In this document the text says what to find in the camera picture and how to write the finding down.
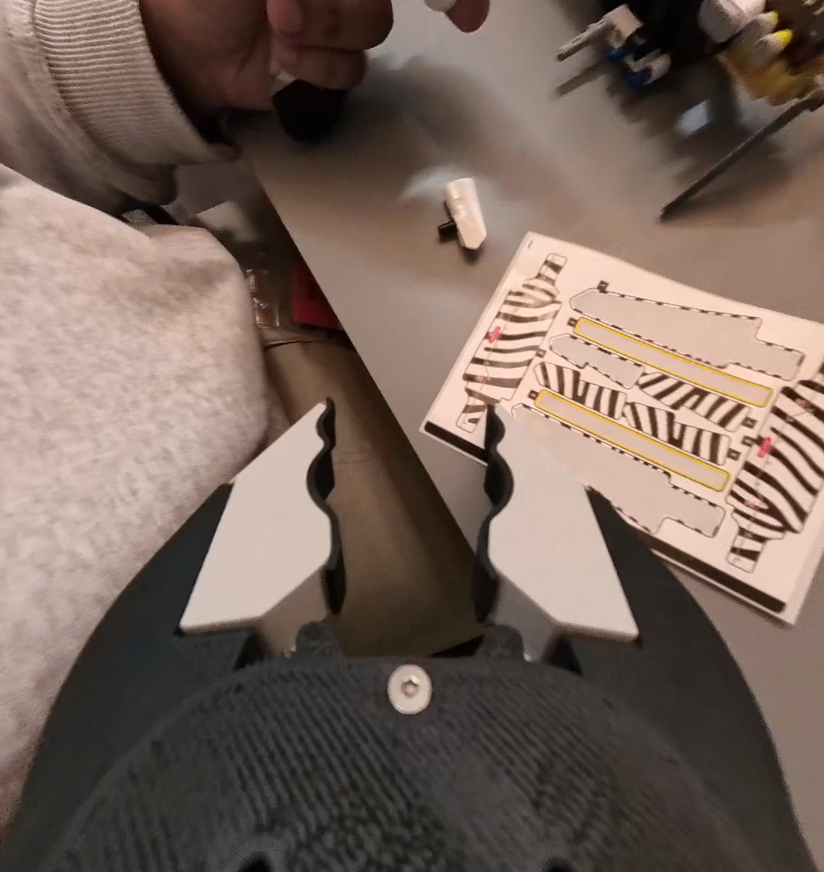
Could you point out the person's left forearm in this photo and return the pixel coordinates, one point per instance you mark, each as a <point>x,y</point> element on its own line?
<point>78,82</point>

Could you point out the person's left hand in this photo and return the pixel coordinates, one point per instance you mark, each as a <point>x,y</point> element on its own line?
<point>248,48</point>

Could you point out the zebra striped lego helicopter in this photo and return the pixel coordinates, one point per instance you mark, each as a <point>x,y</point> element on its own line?
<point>759,48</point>

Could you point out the person's grey hoodie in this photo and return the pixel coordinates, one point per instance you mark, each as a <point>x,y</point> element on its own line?
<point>98,409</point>

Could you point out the dark red object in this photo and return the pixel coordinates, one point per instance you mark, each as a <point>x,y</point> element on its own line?
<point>310,300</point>

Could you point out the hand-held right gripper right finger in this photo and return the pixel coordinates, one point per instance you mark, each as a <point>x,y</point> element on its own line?
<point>562,565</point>

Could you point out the white lego piece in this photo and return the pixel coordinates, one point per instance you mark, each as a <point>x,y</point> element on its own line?
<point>468,211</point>

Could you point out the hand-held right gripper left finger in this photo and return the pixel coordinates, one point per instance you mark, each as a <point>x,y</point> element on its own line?
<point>262,545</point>

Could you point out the person's khaki trousers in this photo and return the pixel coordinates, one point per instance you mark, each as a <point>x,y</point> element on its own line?
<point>398,531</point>

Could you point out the zebra sticker sheet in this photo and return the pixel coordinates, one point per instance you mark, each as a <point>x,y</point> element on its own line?
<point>657,354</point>

